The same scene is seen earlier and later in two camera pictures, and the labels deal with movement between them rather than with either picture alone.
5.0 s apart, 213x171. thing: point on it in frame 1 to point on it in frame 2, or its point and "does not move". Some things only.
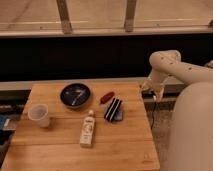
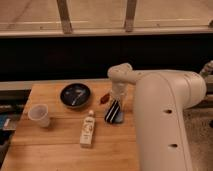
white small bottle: x=88 y=129 does not move
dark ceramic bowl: x=75 y=95 does not move
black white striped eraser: x=112 y=109 does not move
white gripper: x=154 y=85 to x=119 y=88
